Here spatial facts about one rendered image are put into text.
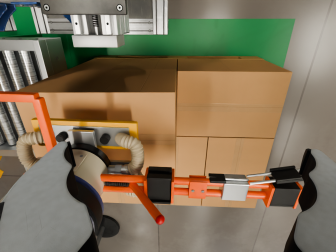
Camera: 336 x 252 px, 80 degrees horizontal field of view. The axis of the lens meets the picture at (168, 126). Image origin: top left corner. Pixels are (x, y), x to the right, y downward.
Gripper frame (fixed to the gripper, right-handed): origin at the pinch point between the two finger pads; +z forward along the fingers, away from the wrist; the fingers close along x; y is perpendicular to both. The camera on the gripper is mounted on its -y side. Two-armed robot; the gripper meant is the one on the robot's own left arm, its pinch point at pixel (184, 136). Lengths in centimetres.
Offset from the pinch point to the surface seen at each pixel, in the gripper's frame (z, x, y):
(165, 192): 32.1, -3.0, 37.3
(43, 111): 33.1, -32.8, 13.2
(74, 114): 58, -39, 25
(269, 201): 31, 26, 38
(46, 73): 91, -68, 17
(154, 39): 152, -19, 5
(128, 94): 58, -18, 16
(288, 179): 32, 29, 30
